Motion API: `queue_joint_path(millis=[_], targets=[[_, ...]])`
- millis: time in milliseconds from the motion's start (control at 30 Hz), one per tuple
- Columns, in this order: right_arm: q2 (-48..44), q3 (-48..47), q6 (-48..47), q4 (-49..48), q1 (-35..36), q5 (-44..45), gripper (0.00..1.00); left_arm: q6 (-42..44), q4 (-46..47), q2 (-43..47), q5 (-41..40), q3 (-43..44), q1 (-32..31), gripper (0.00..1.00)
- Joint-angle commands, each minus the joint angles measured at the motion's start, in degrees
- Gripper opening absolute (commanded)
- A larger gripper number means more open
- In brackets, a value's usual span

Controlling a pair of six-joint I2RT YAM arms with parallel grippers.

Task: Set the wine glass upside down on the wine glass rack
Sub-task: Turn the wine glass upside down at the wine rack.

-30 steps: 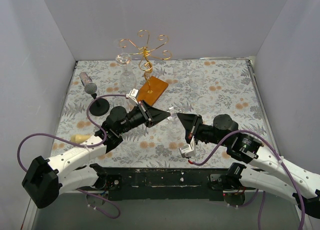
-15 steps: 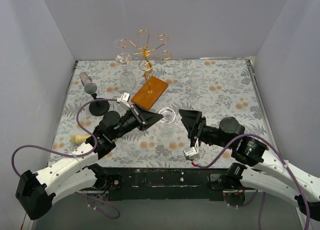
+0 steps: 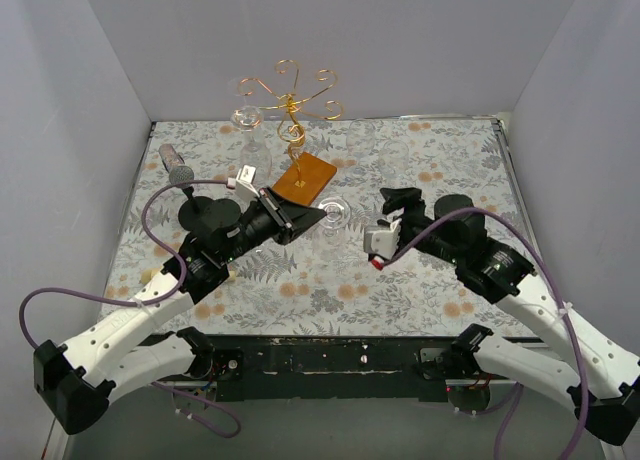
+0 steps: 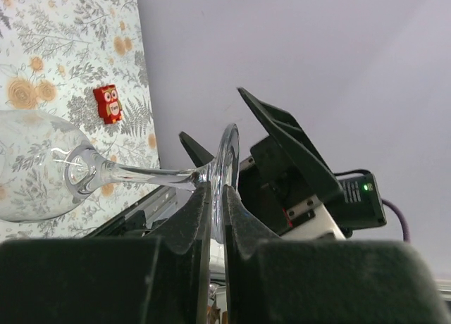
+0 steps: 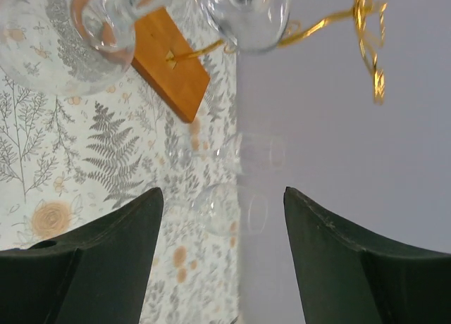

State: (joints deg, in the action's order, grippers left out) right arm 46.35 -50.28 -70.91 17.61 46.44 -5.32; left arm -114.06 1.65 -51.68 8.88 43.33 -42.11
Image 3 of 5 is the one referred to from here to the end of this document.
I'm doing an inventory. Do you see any ribbed clear wine glass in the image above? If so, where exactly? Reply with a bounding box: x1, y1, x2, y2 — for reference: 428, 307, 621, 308
240, 125, 272, 186

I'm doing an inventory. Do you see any round clear wine glass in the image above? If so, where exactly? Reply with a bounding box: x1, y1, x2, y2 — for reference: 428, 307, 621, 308
228, 77, 264, 131

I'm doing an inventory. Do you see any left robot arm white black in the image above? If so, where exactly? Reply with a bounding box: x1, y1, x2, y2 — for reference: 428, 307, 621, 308
33, 188, 326, 435

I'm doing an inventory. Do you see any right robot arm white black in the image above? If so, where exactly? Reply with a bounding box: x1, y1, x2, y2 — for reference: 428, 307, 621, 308
363, 188, 639, 446

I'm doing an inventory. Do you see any microphone on black stand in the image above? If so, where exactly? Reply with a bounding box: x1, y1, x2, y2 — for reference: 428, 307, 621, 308
159, 143, 214, 231

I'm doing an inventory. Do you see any floral patterned table mat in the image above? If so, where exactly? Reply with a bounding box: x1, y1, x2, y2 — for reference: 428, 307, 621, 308
105, 118, 529, 337

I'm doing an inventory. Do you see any wooden pestle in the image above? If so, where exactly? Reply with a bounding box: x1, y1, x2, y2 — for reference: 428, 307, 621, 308
140, 267, 162, 285

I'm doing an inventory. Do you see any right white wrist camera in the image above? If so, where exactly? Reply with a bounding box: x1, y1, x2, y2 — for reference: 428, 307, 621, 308
363, 220, 401, 270

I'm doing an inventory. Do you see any gold wire wine glass rack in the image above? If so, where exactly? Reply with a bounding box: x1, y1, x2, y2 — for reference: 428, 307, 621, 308
236, 59, 344, 206

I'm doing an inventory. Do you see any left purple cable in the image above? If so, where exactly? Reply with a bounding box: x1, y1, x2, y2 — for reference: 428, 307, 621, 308
18, 177, 242, 439

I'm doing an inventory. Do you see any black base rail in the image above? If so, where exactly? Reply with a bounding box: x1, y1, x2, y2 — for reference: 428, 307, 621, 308
164, 335, 454, 403

